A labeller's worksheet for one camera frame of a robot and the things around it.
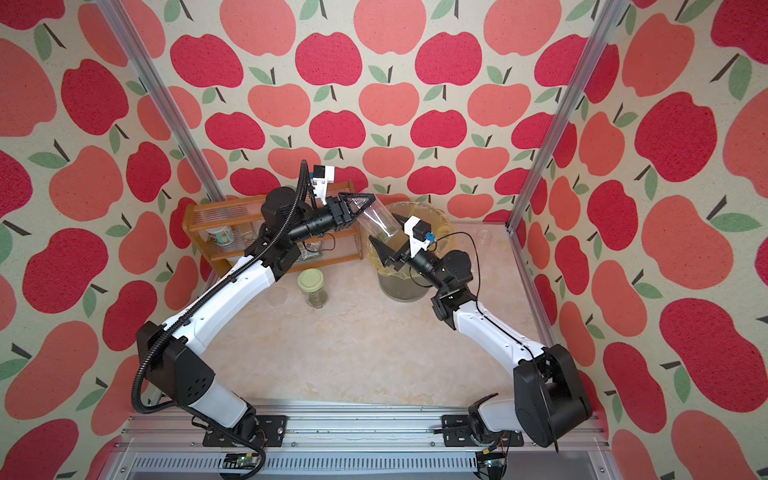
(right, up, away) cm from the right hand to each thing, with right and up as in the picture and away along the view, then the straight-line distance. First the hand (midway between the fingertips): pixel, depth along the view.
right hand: (386, 231), depth 67 cm
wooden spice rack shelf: (-55, -7, +23) cm, 61 cm away
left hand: (-2, +4, -4) cm, 6 cm away
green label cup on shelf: (-51, 0, +24) cm, 56 cm away
